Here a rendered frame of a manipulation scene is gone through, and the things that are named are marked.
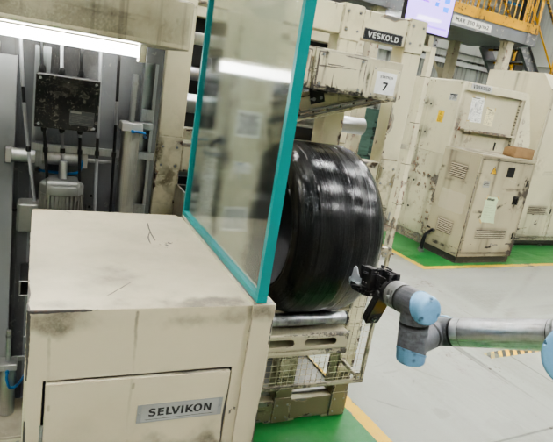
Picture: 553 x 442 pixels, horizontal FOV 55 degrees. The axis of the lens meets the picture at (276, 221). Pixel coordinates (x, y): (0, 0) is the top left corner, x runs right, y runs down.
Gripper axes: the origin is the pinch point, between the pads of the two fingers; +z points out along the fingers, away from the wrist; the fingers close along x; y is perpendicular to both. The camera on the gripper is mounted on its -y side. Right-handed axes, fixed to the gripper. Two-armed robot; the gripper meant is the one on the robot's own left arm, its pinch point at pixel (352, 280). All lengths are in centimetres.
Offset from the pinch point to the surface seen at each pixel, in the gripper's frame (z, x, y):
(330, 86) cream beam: 40, -6, 61
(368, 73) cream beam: 39, -21, 68
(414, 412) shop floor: 84, -109, -101
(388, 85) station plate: 39, -31, 65
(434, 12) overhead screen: 306, -258, 182
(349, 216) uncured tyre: 0.4, 3.8, 19.6
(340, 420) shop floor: 86, -61, -100
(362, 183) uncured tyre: 5.3, -2.3, 29.2
